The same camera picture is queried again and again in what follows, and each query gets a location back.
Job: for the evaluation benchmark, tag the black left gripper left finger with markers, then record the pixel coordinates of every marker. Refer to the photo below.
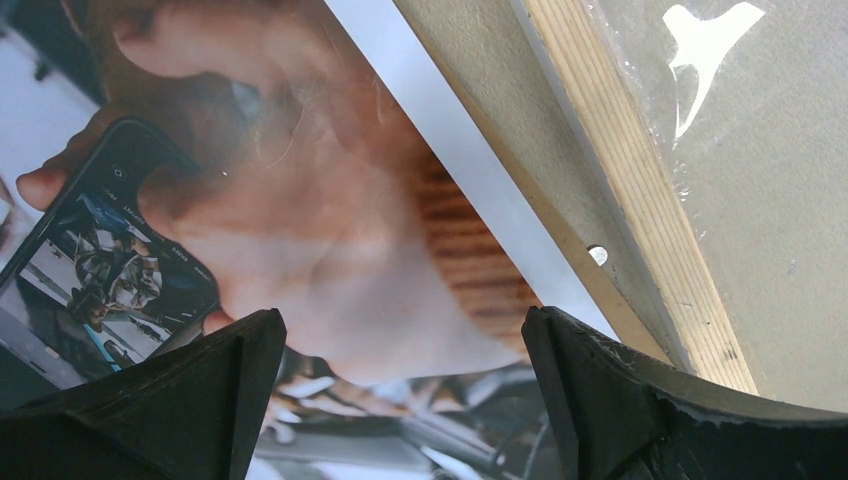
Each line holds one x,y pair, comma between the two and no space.
192,413

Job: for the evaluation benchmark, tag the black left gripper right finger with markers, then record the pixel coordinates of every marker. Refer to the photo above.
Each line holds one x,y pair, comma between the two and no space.
617,413

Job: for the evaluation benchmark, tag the wooden picture frame with glass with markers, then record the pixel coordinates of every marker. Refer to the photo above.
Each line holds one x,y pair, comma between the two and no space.
718,132

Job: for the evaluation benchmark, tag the printed photo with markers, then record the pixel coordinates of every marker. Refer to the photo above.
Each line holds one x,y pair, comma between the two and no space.
170,166

